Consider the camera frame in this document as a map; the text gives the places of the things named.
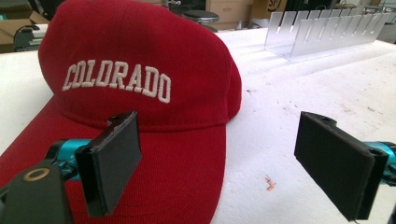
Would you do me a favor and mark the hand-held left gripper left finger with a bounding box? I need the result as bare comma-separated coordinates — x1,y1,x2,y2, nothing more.
46,110,143,218

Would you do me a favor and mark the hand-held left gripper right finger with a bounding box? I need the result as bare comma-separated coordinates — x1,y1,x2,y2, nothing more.
293,111,396,222

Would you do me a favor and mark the red baseball cap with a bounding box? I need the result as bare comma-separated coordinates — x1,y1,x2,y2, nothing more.
0,0,243,224

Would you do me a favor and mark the clear acrylic slotted rack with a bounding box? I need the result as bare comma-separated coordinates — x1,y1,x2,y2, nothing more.
263,7,396,59

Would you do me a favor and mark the open cardboard box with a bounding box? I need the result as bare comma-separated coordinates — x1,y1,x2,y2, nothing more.
0,10,50,53

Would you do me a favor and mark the brown cardboard box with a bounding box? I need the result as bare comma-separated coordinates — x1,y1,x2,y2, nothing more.
250,0,288,20

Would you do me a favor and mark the black round stool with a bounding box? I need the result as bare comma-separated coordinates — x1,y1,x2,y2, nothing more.
182,9,219,25

